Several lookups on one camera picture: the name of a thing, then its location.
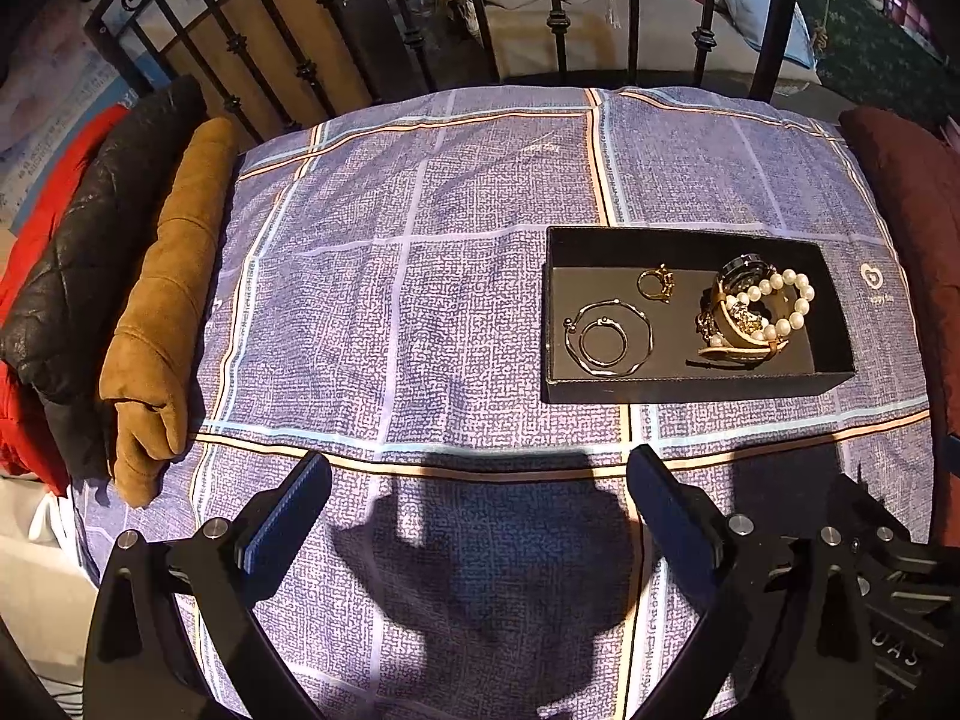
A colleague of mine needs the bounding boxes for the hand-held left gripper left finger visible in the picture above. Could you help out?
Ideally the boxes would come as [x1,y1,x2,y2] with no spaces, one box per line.
[85,451,333,720]

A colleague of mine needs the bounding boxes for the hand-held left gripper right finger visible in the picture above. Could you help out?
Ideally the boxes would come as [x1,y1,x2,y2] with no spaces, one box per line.
[626,445,887,720]

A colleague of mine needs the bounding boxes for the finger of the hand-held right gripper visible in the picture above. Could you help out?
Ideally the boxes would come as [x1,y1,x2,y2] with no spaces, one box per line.
[840,472,955,587]

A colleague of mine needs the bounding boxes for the black jewelry box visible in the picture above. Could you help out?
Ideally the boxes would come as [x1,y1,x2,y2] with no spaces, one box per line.
[541,224,857,407]

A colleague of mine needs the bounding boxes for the gold chain jewelry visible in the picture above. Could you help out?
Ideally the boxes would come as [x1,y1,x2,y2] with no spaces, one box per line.
[696,298,760,340]

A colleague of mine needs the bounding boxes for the gold ring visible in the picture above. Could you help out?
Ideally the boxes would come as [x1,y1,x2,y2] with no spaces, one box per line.
[637,263,677,304]

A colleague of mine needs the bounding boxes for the white pearl bracelet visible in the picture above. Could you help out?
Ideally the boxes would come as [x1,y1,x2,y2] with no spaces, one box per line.
[711,269,816,350]

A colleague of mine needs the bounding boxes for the large silver bangle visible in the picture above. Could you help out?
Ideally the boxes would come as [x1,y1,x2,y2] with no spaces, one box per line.
[563,298,655,378]

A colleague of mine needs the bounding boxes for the black dial gold watch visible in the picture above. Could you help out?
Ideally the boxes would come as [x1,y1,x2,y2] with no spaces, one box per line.
[696,253,815,366]

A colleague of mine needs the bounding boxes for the brown suede jacket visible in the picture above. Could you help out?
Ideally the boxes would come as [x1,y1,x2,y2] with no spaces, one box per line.
[99,115,242,509]

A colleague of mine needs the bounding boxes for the blue plaid bedsheet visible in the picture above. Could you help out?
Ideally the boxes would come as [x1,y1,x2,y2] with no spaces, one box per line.
[75,86,940,720]

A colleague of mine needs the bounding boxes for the black quilted jacket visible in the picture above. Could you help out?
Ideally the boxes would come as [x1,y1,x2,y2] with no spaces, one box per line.
[0,74,209,482]

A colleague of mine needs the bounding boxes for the maroon pillow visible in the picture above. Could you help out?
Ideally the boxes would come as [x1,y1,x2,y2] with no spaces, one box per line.
[838,106,960,437]

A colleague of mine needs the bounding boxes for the red cloth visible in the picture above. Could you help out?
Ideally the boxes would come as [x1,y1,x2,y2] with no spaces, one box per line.
[0,104,130,497]

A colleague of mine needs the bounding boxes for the beige quilt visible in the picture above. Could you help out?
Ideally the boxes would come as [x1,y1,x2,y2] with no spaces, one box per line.
[478,0,820,85]

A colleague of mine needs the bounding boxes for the green patterned cloth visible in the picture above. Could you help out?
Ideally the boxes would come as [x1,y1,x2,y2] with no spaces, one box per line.
[793,0,960,130]

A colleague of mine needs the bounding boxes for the light blue pillow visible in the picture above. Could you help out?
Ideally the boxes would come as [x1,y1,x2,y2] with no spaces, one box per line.
[707,0,820,70]

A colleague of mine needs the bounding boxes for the knotted rope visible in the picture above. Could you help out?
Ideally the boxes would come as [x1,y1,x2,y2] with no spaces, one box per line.
[805,0,835,55]

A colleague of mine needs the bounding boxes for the black iron bed frame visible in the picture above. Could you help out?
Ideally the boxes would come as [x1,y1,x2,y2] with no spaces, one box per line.
[82,0,805,149]

